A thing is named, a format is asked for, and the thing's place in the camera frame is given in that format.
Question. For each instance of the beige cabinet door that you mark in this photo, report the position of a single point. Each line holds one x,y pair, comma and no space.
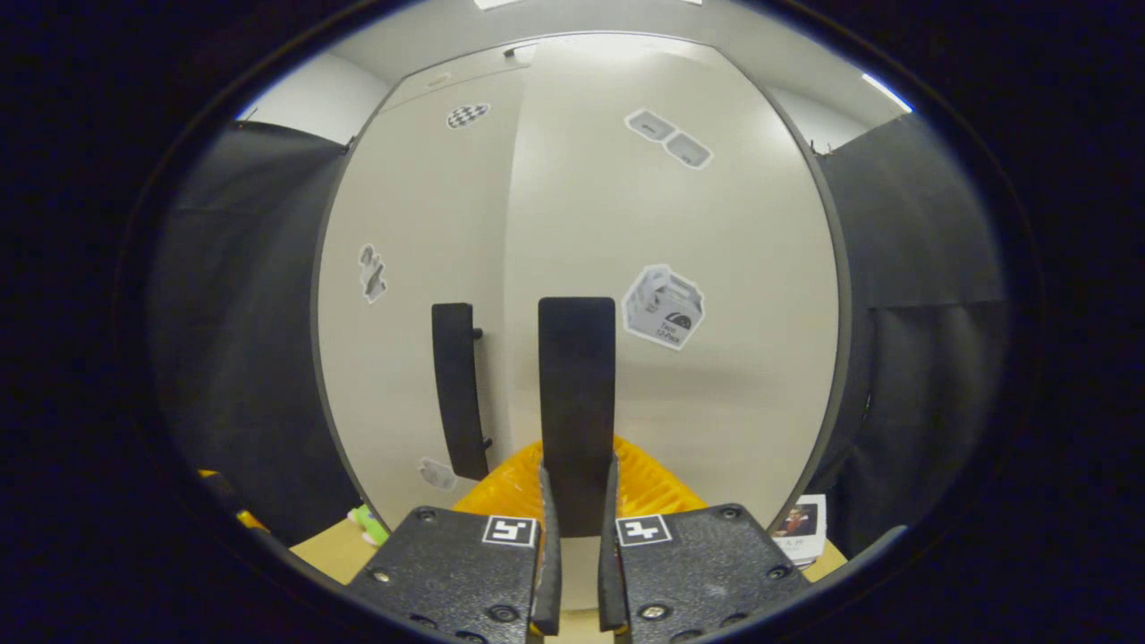
716,402
402,358

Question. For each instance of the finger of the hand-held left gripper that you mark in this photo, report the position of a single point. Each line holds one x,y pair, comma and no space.
250,521

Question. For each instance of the small green pink toy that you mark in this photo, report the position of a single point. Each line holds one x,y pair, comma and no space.
371,528

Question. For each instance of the beige double-door shoe cabinet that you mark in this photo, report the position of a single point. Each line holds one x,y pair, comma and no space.
483,72

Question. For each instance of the black backdrop cloth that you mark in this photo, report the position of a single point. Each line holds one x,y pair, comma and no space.
930,358
241,340

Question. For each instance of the small white picture box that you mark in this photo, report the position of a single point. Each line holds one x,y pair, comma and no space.
801,528

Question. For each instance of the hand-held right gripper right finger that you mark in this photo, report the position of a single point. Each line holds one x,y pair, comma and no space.
610,581

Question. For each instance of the long ceiling light panel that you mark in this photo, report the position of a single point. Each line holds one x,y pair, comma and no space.
494,4

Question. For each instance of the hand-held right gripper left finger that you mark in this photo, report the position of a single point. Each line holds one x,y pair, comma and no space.
547,572

